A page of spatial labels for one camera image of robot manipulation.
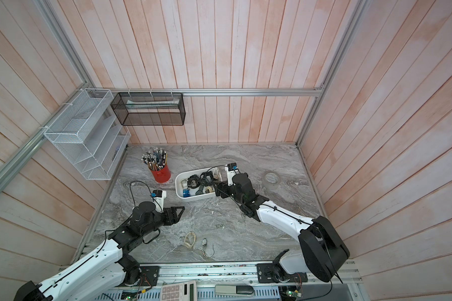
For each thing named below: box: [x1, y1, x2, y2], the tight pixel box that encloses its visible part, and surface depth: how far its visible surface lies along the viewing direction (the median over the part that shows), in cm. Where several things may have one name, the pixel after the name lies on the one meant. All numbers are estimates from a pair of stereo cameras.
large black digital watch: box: [199, 170, 215, 187], surface depth 101 cm
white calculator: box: [160, 280, 198, 301], surface depth 70 cm
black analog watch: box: [195, 184, 205, 196], surface depth 100 cm
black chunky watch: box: [187, 174, 201, 189], surface depth 100 cm
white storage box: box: [174, 166, 228, 202], surface depth 100 cm
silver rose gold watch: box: [212, 167, 223, 182], surface depth 101 cm
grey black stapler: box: [214, 284, 255, 296], surface depth 70 cm
